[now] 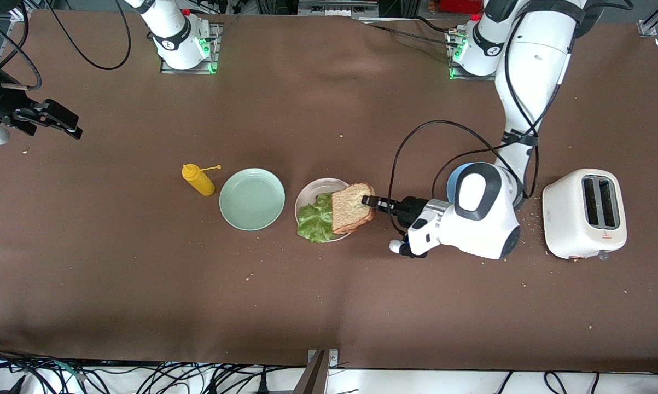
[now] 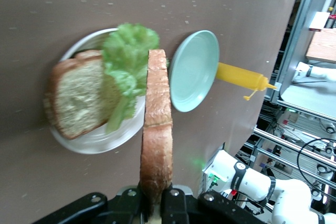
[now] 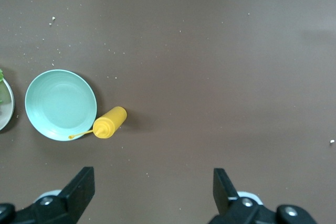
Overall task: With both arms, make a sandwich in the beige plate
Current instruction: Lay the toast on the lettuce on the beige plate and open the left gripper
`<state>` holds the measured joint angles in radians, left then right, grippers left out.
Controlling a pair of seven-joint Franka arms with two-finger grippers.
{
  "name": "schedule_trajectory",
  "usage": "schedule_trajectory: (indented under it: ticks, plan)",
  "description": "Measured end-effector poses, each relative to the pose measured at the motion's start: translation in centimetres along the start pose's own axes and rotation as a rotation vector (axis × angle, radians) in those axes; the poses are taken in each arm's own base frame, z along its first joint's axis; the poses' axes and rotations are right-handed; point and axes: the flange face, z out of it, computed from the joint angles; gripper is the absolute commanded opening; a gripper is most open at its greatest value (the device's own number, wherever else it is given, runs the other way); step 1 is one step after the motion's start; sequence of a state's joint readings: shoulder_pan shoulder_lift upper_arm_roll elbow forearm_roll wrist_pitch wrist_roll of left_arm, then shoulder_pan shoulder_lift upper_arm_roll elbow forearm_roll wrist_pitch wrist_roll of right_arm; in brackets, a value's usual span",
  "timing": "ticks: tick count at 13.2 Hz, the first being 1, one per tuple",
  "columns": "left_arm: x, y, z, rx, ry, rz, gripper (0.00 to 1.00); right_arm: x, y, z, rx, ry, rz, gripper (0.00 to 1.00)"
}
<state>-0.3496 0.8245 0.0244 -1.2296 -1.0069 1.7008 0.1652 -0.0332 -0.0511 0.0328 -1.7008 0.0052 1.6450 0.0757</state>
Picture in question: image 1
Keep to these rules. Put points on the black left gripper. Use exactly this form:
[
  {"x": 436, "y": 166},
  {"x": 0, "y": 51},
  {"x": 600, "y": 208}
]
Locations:
[{"x": 411, "y": 209}]

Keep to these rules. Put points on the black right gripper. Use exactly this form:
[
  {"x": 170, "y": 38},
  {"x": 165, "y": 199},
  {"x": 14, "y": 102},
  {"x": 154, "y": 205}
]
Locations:
[{"x": 1, "y": 102}]

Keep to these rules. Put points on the brown bread slice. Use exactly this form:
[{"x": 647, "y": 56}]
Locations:
[{"x": 351, "y": 208}]

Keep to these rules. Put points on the green lettuce leaf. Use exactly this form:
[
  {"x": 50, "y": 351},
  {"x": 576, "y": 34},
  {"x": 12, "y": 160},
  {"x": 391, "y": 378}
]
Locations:
[{"x": 315, "y": 221}]

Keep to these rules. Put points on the yellow mustard squeeze bottle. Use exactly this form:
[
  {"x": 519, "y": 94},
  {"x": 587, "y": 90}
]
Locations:
[{"x": 198, "y": 181}]

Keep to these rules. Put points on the beige plate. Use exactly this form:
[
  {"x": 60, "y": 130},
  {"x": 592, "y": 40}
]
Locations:
[{"x": 312, "y": 191}]

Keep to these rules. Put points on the blue plate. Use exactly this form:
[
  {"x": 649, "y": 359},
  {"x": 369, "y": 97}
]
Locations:
[{"x": 452, "y": 186}]

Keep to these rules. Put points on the mint green plate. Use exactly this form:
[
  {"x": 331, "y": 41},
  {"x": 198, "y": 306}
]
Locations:
[{"x": 252, "y": 200}]

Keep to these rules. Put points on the brown table cloth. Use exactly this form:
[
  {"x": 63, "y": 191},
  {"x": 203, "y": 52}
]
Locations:
[{"x": 361, "y": 306}]

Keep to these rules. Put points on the white two-slot toaster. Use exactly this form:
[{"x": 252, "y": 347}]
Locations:
[{"x": 566, "y": 219}]

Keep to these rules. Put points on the white power strip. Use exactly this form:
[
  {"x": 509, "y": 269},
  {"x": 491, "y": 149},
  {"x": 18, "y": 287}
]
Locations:
[{"x": 337, "y": 8}]

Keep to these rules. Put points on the red box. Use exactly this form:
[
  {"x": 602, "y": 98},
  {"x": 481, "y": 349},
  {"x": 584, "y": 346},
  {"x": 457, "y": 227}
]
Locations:
[{"x": 460, "y": 5}]

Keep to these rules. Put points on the aluminium frame profile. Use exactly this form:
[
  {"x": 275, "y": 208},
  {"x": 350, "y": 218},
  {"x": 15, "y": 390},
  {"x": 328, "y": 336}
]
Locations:
[
  {"x": 3, "y": 46},
  {"x": 647, "y": 27}
]

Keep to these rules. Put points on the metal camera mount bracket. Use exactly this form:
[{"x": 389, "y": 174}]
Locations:
[{"x": 315, "y": 377}]

